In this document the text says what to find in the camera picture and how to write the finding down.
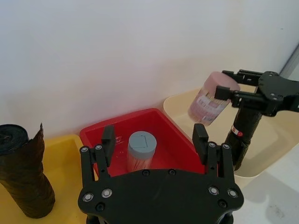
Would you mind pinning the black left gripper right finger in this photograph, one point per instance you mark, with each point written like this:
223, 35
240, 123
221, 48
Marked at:
201, 142

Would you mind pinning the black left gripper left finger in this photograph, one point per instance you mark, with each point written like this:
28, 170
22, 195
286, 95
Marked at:
108, 142

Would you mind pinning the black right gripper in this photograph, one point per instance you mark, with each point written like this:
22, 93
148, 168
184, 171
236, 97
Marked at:
278, 93

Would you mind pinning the clear jar with pink lid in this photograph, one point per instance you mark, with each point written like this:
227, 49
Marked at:
208, 102

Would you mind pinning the red plastic bin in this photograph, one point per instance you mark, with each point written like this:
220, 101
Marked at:
168, 137

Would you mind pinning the clear jar with grey lid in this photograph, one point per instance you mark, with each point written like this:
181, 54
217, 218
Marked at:
141, 149

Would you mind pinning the slim labelled black bag roll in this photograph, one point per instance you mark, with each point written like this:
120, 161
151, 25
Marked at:
245, 126

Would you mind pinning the yellow plastic bin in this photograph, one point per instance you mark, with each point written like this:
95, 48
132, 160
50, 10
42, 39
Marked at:
65, 177

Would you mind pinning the cream plastic bin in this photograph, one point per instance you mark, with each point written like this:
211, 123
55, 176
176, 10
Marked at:
264, 149

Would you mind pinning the thick black bag roll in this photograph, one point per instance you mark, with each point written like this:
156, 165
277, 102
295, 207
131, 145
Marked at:
22, 168

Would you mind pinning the grey post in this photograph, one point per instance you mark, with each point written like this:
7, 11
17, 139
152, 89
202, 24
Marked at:
292, 63

